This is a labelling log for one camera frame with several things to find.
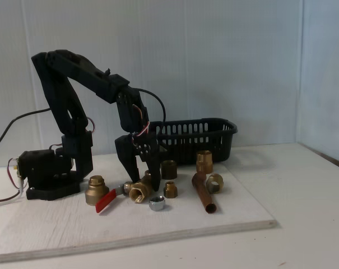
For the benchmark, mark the brass hex cap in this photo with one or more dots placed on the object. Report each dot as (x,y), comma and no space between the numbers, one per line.
(147,173)

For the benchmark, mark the brass coupling sleeve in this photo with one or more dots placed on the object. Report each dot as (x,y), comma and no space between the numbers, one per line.
(169,169)

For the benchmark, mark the small brass hex adapter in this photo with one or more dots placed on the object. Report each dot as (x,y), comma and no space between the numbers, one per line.
(170,190)

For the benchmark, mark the chrome cap nut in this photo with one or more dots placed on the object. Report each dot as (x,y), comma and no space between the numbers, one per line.
(158,204)

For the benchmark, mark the black slotted plastic basket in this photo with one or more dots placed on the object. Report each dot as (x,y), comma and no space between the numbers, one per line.
(191,152)

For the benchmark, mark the large brass reducer fitting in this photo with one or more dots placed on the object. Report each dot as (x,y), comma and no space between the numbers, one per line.
(95,192)

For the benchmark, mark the brass threaded nipple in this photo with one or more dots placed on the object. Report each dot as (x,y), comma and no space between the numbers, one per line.
(204,161)

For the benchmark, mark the brass compression nut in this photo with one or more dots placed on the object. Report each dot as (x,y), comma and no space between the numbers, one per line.
(218,182)

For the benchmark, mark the white wooden board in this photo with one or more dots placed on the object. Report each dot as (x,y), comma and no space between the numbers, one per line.
(74,229)

